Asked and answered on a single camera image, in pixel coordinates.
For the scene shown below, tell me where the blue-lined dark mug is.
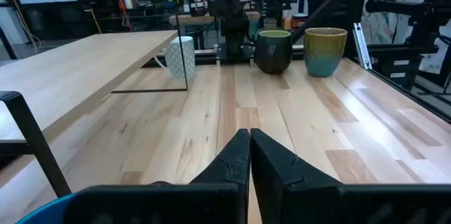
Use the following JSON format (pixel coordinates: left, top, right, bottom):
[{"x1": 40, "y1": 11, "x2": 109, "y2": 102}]
[{"x1": 16, "y1": 192, "x2": 77, "y2": 224}]

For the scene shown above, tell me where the aluminium bracket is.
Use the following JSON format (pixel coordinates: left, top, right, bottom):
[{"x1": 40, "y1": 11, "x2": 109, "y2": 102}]
[{"x1": 352, "y1": 22, "x2": 373, "y2": 70}]

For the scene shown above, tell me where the dark green rounded mug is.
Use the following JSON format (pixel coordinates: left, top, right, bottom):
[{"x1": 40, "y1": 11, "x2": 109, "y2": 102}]
[{"x1": 253, "y1": 29, "x2": 293, "y2": 75}]

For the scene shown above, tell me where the wooden workbench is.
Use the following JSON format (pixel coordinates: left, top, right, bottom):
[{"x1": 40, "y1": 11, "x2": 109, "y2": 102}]
[{"x1": 168, "y1": 11, "x2": 262, "y2": 27}]

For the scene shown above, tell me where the white ceramic mug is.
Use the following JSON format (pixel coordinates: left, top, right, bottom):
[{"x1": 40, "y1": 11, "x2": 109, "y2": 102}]
[{"x1": 154, "y1": 35, "x2": 197, "y2": 80}]

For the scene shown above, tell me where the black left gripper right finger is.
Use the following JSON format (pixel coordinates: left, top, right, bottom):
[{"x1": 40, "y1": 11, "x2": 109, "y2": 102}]
[{"x1": 249, "y1": 128, "x2": 451, "y2": 224}]

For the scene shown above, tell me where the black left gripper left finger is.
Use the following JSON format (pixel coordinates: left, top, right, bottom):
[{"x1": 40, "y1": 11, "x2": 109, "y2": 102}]
[{"x1": 64, "y1": 128, "x2": 252, "y2": 224}]

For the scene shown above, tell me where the black rig frame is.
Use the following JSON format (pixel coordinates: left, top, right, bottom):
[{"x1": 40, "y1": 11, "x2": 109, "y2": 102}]
[{"x1": 291, "y1": 0, "x2": 451, "y2": 123}]

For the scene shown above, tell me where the yellow and teal mug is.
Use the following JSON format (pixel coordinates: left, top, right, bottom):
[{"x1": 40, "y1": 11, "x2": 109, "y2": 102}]
[{"x1": 303, "y1": 27, "x2": 348, "y2": 78}]

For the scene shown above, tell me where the black device with stickers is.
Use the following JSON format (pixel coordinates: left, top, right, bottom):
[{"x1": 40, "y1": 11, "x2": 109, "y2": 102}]
[{"x1": 188, "y1": 0, "x2": 209, "y2": 17}]

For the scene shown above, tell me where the wooden shelf with black frame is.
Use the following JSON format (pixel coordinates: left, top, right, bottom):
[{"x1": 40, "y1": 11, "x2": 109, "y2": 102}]
[{"x1": 0, "y1": 12, "x2": 190, "y2": 199}]

